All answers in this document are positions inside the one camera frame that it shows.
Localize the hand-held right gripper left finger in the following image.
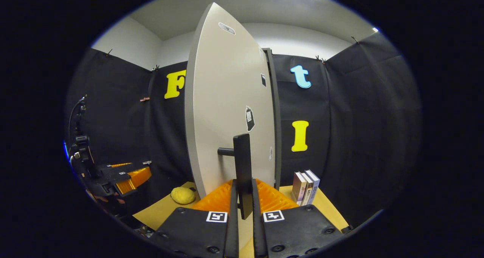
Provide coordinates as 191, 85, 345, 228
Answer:
149, 179, 239, 258

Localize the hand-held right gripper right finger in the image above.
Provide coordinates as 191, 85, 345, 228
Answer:
251, 179, 345, 258

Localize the black cabinet door handle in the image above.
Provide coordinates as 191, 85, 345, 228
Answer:
217, 133, 254, 220

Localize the beige cabinet door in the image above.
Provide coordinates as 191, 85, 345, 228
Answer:
184, 2, 276, 200

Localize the dark grey cabinet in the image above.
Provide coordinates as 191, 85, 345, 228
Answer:
263, 48, 282, 190

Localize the yellow lumpy round object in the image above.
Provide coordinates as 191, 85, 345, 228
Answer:
171, 187, 196, 205

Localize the white spine book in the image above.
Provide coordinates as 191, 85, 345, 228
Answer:
301, 172, 314, 206

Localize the black backdrop cloth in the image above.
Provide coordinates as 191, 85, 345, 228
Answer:
64, 31, 422, 228

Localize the black cable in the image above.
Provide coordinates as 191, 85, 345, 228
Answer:
68, 95, 88, 137

